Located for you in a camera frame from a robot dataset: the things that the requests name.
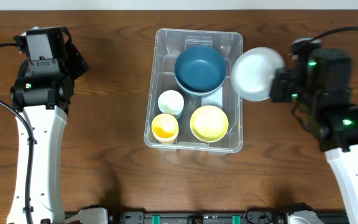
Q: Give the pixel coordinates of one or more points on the light blue cup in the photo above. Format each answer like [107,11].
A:
[177,115]

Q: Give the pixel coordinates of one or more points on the cream cup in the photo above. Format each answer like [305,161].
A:
[171,102]

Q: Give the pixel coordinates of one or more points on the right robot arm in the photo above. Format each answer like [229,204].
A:
[344,166]

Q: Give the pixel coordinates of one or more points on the yellow cup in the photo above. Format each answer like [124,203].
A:
[165,123]
[164,141]

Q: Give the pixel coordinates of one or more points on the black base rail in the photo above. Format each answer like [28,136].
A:
[300,214]

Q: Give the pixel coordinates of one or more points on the yellow small bowl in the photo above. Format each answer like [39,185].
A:
[209,123]

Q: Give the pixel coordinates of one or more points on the grey small bowl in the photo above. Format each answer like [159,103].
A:
[253,72]

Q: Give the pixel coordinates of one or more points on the dark blue bowl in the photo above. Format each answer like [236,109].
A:
[200,69]
[198,94]

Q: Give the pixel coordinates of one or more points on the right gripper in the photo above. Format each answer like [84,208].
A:
[279,84]

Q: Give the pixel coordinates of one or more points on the white label in bin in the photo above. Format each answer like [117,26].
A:
[215,99]

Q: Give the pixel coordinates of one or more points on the pink cup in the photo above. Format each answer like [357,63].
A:
[165,138]

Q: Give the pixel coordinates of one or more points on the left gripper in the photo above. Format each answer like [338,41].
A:
[76,59]

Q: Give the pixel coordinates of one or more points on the clear plastic storage bin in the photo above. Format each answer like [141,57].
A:
[169,44]

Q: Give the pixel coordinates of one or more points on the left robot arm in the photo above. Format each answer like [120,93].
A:
[40,99]

